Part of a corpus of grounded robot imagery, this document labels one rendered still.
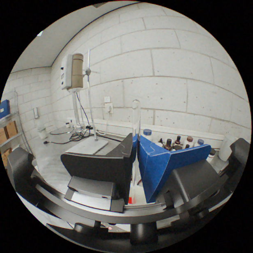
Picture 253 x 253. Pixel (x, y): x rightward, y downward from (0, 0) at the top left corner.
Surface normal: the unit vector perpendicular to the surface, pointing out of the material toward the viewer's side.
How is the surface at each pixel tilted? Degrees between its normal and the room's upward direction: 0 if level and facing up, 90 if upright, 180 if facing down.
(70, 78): 90
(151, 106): 90
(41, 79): 90
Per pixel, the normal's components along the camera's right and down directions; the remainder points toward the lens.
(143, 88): -0.45, 0.33
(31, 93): 0.89, 0.12
